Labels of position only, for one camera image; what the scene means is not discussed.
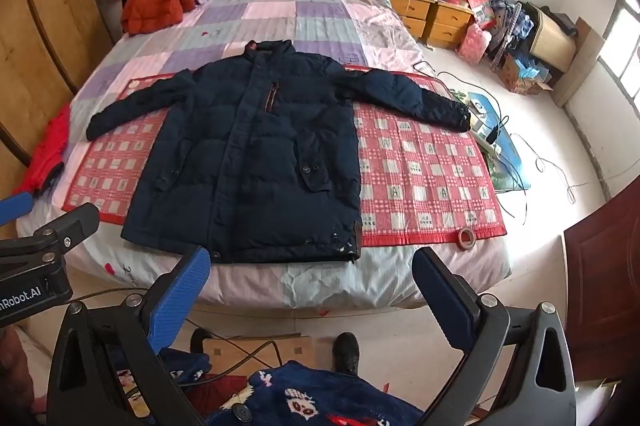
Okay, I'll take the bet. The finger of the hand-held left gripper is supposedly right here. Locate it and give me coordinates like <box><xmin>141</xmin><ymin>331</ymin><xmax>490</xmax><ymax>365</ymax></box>
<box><xmin>0</xmin><ymin>203</ymin><xmax>101</xmax><ymax>264</ymax></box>
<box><xmin>0</xmin><ymin>192</ymin><xmax>35</xmax><ymax>232</ymax></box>

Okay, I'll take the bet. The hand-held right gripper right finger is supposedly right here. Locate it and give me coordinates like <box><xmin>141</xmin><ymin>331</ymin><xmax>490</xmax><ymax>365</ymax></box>
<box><xmin>411</xmin><ymin>248</ymin><xmax>577</xmax><ymax>426</ymax></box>

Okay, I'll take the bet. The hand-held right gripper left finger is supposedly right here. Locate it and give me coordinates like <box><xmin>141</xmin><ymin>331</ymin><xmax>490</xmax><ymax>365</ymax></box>
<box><xmin>46</xmin><ymin>246</ymin><xmax>212</xmax><ymax>426</ymax></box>

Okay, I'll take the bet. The navy padded jacket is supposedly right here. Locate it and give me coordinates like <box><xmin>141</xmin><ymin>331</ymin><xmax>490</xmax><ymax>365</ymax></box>
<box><xmin>86</xmin><ymin>39</ymin><xmax>472</xmax><ymax>264</ymax></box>

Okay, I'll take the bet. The pile of blue patterned clothes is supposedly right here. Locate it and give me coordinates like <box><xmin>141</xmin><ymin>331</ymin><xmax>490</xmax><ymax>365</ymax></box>
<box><xmin>487</xmin><ymin>0</ymin><xmax>538</xmax><ymax>63</ymax></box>

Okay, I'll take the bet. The person's left hand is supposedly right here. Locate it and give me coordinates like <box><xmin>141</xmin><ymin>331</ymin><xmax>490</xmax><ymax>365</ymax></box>
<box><xmin>0</xmin><ymin>333</ymin><xmax>36</xmax><ymax>413</ymax></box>

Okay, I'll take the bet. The black shoe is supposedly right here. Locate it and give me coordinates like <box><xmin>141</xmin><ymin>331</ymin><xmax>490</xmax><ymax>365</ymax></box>
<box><xmin>190</xmin><ymin>327</ymin><xmax>214</xmax><ymax>355</ymax></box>
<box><xmin>332</xmin><ymin>332</ymin><xmax>361</xmax><ymax>377</ymax></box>

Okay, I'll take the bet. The red cloth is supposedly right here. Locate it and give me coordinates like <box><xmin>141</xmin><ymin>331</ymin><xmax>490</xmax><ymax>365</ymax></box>
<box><xmin>20</xmin><ymin>104</ymin><xmax>73</xmax><ymax>198</ymax></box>

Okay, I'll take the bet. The red checked mat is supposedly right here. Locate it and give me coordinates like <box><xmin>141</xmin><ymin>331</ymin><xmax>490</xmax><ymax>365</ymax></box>
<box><xmin>62</xmin><ymin>65</ymin><xmax>507</xmax><ymax>247</ymax></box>

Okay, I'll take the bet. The blue floor mat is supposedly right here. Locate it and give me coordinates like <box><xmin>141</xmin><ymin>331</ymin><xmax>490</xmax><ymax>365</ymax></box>
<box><xmin>467</xmin><ymin>92</ymin><xmax>529</xmax><ymax>193</ymax></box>

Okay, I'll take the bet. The dark wooden door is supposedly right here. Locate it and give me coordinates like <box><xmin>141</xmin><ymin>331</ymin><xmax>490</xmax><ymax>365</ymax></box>
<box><xmin>564</xmin><ymin>186</ymin><xmax>640</xmax><ymax>372</ymax></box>

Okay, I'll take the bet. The blue printed pajama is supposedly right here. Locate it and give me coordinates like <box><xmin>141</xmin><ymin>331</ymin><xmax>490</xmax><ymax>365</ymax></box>
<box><xmin>117</xmin><ymin>346</ymin><xmax>426</xmax><ymax>426</ymax></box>

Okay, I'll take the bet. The white power strip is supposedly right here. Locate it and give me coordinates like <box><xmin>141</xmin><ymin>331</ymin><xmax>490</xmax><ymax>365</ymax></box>
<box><xmin>467</xmin><ymin>101</ymin><xmax>504</xmax><ymax>157</ymax></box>

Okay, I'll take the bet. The wooden wardrobe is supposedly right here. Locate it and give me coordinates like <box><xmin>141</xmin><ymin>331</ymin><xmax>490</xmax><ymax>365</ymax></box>
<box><xmin>0</xmin><ymin>0</ymin><xmax>115</xmax><ymax>197</ymax></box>

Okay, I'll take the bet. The open cardboard box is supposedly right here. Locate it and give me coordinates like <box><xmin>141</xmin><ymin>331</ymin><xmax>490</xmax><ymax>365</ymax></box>
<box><xmin>497</xmin><ymin>54</ymin><xmax>554</xmax><ymax>96</ymax></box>

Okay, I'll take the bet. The pink bag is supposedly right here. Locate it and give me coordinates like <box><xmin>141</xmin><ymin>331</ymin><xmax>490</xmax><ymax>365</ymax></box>
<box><xmin>457</xmin><ymin>25</ymin><xmax>493</xmax><ymax>64</ymax></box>

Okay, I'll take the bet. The wooden nightstand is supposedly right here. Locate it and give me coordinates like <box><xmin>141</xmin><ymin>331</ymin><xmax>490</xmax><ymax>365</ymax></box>
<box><xmin>429</xmin><ymin>1</ymin><xmax>475</xmax><ymax>50</ymax></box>
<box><xmin>390</xmin><ymin>0</ymin><xmax>432</xmax><ymax>41</ymax></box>

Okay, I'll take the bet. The flat cardboard sheet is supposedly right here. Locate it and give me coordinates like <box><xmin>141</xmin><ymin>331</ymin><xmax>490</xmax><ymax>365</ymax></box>
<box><xmin>562</xmin><ymin>19</ymin><xmax>607</xmax><ymax>108</ymax></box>

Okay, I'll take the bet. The bed with patchwork sheet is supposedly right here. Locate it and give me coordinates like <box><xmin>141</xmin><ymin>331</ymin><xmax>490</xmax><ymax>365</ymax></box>
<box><xmin>15</xmin><ymin>0</ymin><xmax>513</xmax><ymax>309</ymax></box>

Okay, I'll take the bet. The window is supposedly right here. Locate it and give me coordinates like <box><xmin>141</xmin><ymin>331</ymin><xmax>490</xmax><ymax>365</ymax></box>
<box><xmin>597</xmin><ymin>0</ymin><xmax>640</xmax><ymax>117</ymax></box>

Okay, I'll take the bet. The black cable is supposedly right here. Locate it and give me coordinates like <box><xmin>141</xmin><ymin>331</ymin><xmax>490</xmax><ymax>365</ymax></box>
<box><xmin>75</xmin><ymin>289</ymin><xmax>282</xmax><ymax>388</ymax></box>

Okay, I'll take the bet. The white cable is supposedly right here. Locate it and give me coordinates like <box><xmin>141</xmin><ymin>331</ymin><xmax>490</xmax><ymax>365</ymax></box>
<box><xmin>500</xmin><ymin>131</ymin><xmax>607</xmax><ymax>227</ymax></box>

